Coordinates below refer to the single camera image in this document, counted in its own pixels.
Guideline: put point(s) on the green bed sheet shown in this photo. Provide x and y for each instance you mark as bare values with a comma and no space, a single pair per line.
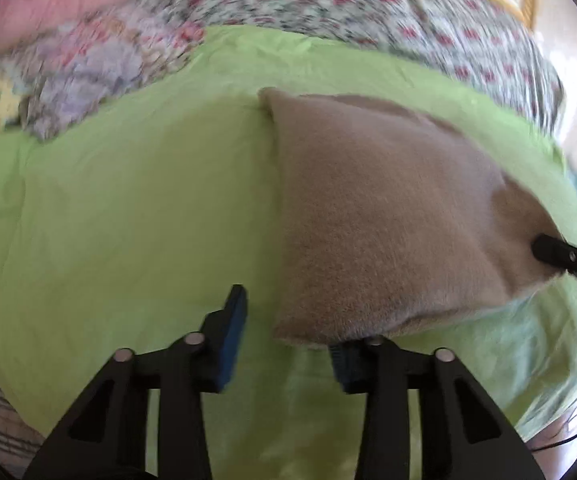
118,210

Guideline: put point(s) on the beige knitted sweater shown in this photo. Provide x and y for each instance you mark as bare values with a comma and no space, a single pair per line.
378,210

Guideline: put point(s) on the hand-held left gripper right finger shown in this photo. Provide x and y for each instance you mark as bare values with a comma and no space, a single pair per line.
351,367

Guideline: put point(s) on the rose floral quilt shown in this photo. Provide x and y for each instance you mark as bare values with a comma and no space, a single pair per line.
368,15

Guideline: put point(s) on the pastel floral pillow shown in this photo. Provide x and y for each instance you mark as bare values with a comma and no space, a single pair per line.
103,65

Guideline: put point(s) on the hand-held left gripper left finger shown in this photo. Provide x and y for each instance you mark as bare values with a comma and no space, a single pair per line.
231,340

